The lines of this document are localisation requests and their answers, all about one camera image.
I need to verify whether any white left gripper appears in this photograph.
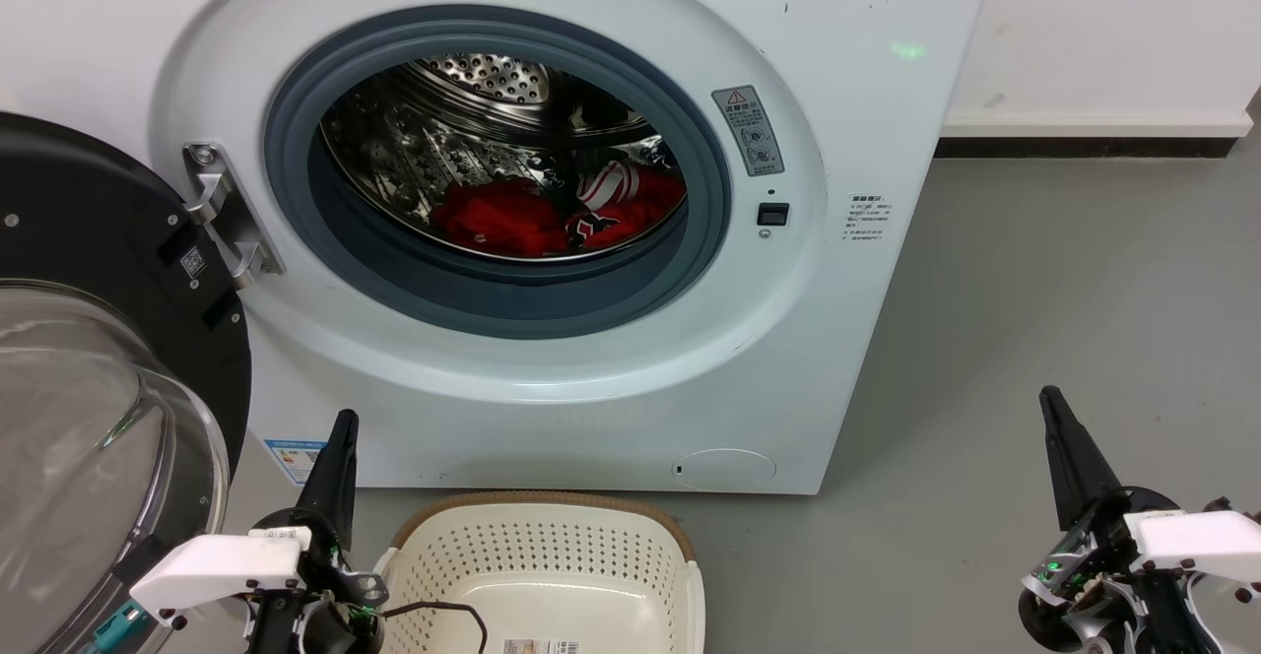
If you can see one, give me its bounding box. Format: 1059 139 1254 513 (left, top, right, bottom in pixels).
128 410 387 627

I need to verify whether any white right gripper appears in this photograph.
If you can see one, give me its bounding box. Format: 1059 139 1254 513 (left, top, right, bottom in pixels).
1025 386 1261 596

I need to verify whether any plain red garment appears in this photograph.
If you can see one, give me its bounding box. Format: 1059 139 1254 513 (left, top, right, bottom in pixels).
431 178 569 259

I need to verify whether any white perforated laundry basket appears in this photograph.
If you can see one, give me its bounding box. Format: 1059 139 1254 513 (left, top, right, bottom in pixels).
372 491 706 654

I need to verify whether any stainless steel washing machine drum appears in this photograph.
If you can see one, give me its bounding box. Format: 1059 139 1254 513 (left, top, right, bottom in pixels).
320 53 688 263

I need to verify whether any black washer door with glass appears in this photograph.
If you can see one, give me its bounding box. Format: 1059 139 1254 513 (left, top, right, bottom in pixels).
0 112 252 654

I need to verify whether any blue energy label sticker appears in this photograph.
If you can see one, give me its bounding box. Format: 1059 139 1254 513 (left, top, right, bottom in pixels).
264 438 328 487

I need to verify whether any grey rubber door gasket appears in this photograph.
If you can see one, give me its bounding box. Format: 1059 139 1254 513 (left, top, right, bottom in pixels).
263 4 732 340

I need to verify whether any white front-load washing machine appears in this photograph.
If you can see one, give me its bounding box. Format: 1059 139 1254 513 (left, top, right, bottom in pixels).
0 0 998 495

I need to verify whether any silver metal door hinge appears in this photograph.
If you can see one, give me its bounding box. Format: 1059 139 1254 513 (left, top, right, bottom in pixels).
182 142 287 291

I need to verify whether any black and white baseboard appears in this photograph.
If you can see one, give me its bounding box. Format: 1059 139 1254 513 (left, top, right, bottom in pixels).
934 112 1254 160

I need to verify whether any round white filter cover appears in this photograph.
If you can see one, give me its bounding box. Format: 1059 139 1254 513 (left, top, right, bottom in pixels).
672 448 777 490

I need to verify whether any grey warning sticker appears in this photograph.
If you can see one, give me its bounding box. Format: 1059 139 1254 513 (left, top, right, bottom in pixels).
711 85 786 178

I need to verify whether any thin black cable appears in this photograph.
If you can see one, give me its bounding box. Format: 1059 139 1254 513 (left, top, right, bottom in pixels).
382 601 490 654

